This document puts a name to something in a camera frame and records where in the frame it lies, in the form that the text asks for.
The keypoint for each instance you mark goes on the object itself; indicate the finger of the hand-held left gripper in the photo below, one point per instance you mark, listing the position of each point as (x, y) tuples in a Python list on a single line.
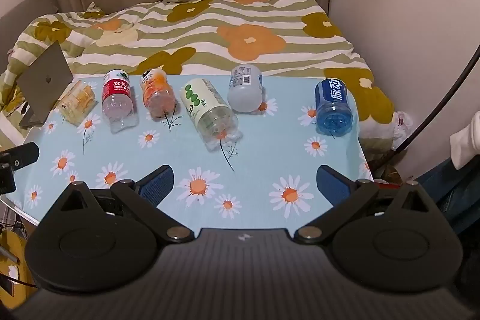
[(23, 153)]

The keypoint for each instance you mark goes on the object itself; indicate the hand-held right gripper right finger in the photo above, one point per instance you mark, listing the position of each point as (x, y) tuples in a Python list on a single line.
[(332, 186)]

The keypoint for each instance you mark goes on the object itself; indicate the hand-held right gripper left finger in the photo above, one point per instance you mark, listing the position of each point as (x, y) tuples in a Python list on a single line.
[(156, 185)]

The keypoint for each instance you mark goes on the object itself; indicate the grey laptop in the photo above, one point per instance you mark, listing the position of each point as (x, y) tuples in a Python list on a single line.
[(43, 80)]

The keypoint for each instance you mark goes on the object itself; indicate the daisy print blue tablecloth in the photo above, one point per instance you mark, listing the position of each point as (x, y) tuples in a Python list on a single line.
[(262, 140)]

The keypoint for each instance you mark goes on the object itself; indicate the blue plastic bottle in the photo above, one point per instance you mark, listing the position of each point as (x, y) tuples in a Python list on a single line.
[(333, 102)]

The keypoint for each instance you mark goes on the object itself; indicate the white plastic bag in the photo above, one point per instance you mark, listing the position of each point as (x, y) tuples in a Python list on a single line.
[(402, 128)]

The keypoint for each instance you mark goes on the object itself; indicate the green label clear plastic bottle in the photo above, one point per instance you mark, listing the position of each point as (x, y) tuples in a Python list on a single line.
[(204, 106)]

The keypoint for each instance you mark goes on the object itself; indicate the orange label plastic bottle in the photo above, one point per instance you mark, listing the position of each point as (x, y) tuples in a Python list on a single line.
[(157, 91)]

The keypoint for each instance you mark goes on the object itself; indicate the red label clear plastic bottle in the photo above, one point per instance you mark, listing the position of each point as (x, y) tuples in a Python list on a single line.
[(117, 98)]

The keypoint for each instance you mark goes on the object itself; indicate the yellow object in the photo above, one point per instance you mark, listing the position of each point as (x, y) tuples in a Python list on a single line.
[(17, 263)]

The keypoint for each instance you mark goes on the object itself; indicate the blue denim cloth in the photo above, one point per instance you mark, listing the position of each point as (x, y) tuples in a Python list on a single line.
[(455, 185)]

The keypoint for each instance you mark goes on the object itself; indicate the white plastic bottle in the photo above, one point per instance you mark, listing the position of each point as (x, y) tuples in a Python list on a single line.
[(244, 89)]

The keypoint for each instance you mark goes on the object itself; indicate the white cloth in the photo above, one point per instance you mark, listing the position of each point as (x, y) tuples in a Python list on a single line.
[(467, 143)]

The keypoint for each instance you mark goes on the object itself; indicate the grey upholstered headboard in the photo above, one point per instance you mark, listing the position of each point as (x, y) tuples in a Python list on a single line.
[(26, 9)]

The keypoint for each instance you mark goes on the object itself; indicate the striped floral blanket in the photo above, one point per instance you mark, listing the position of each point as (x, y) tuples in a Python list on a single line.
[(210, 31)]

